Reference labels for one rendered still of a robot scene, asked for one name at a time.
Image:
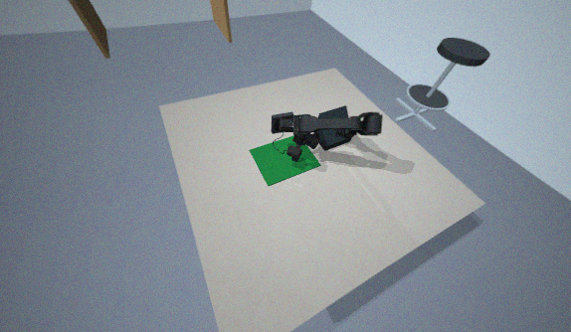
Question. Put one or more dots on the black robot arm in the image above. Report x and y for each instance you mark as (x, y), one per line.
(304, 124)

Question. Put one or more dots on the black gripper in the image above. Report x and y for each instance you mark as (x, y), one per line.
(295, 152)

